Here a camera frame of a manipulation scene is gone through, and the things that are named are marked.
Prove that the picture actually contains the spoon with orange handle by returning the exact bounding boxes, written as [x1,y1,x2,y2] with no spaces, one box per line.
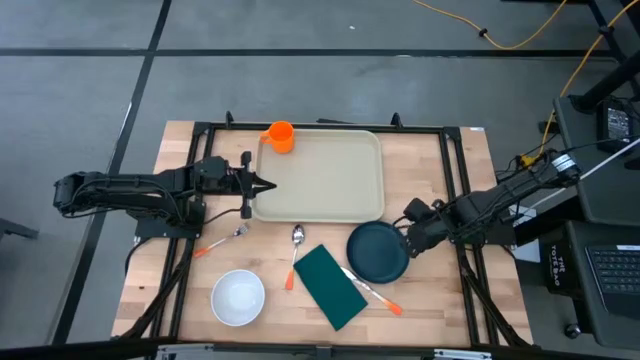
[284,224,306,292]

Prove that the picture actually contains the grey side desk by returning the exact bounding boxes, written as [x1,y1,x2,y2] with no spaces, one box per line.
[552,94,640,351]

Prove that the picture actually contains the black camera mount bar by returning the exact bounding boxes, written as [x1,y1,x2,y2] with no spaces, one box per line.
[0,337,531,360]

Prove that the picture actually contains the fork with orange handle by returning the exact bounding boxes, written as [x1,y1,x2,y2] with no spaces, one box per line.
[192,222,251,259]

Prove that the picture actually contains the dark teal plate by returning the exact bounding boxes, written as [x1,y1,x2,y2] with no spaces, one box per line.
[346,220,411,285]

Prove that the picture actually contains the orange plastic mug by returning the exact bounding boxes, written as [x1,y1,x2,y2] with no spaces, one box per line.
[258,120,296,155]

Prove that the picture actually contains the yellow power cable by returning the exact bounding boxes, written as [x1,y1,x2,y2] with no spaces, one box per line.
[519,0,640,166]
[412,0,569,51]

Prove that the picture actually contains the black laptop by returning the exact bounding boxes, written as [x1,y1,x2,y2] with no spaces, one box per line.
[584,243,640,321]

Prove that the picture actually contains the white cable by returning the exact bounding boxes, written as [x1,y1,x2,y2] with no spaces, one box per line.
[519,149,640,215]

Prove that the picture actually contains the black stand legs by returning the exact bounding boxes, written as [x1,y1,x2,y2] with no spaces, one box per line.
[569,0,640,114]

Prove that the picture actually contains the white bowl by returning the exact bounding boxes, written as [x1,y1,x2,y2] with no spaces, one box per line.
[210,268,266,328]

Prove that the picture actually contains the knife with orange handle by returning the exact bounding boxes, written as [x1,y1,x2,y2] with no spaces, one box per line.
[340,266,404,317]

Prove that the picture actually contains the dark chair base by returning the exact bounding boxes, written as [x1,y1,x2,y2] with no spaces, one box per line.
[0,217,40,241]

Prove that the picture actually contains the black power adapter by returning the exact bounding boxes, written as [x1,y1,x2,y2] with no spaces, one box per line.
[597,98,636,154]

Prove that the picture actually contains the dark green cloth napkin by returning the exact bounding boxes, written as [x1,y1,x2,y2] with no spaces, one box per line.
[293,243,370,332]

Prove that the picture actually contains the beige plastic tray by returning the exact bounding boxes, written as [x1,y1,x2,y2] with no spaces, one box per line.
[251,129,386,224]

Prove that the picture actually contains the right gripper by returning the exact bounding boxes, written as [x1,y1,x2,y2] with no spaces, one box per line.
[403,197,454,259]

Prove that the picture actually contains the black tote bag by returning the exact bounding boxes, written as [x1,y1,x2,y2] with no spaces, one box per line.
[542,239,576,296]

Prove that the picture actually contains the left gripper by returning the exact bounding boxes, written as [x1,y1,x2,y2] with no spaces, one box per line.
[201,151,278,220]

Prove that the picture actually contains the white paper sheet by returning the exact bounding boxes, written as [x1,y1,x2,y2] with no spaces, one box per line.
[509,202,541,264]

